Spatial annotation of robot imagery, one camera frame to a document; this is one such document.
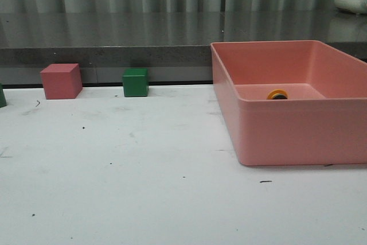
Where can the yellow push button switch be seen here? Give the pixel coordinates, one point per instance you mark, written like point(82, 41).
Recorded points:
point(277, 94)

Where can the green cube block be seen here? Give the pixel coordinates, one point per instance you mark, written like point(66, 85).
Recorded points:
point(135, 82)

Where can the dark grey counter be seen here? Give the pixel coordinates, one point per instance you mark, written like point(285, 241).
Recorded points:
point(174, 47)

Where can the pink cube block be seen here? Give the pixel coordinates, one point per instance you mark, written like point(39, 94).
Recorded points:
point(61, 81)

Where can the pink plastic bin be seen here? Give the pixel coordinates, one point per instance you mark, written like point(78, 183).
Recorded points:
point(323, 121)

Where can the green block at left edge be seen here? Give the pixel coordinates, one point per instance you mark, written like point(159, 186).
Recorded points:
point(3, 101)

